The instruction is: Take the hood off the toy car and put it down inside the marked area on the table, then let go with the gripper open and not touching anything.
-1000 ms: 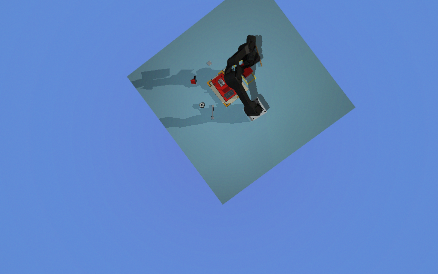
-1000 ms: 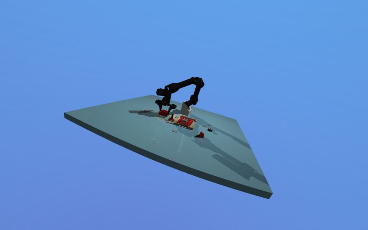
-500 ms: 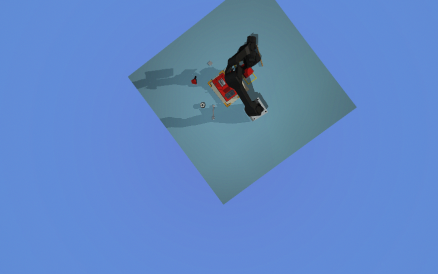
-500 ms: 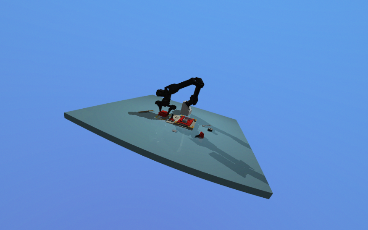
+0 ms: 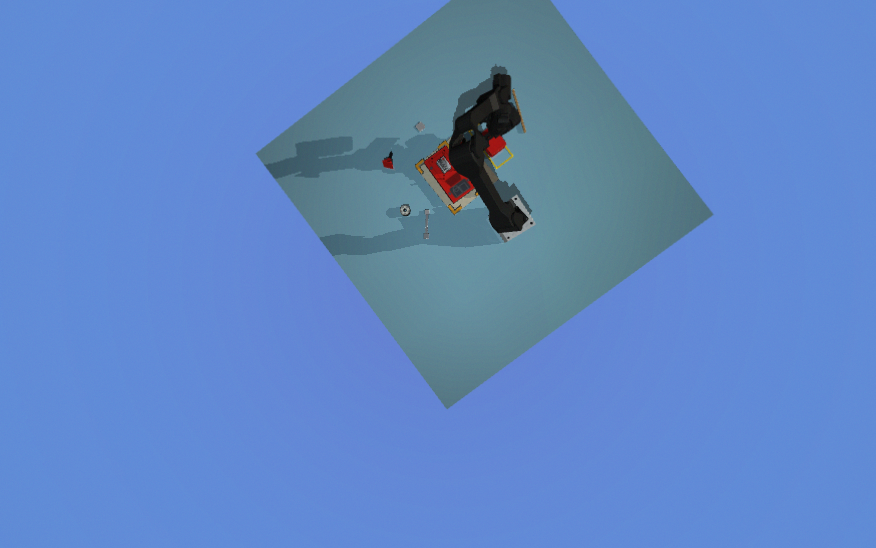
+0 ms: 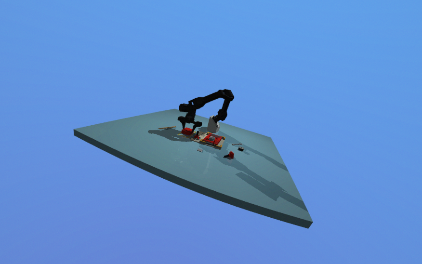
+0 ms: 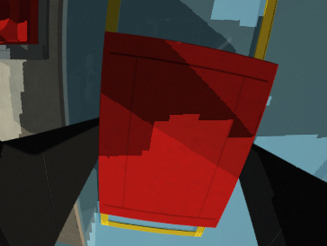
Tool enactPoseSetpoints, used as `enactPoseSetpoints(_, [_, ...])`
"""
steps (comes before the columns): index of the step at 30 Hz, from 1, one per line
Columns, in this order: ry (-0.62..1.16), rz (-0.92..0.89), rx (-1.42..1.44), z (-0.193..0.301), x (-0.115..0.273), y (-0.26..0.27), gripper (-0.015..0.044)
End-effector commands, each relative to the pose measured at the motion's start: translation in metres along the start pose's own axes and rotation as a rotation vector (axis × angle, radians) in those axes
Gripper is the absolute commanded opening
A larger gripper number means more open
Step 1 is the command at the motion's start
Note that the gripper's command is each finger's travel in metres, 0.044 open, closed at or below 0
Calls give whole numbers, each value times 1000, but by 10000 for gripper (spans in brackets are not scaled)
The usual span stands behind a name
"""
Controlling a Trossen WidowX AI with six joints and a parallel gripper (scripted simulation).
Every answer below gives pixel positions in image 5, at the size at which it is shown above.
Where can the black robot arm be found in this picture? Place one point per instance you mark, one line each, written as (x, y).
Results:
(468, 158)

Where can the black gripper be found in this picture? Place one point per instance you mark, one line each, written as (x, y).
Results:
(495, 131)

